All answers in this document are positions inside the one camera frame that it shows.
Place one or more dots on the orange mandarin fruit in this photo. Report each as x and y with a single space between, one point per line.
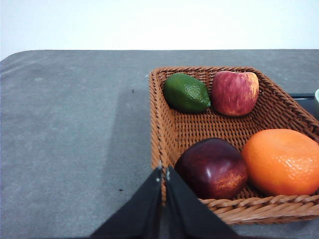
281 162

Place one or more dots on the green lime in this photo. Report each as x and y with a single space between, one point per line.
186 93

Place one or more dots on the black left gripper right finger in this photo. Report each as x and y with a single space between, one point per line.
186 217

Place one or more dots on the dark teal rectangular tray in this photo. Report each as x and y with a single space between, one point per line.
308 102

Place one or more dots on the red yellow apple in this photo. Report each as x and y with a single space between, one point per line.
234 93

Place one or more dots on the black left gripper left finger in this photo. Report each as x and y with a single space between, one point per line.
139 216

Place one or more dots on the dark red apple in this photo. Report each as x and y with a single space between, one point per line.
212 168

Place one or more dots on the light green ceramic bowl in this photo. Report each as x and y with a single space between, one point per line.
317 95

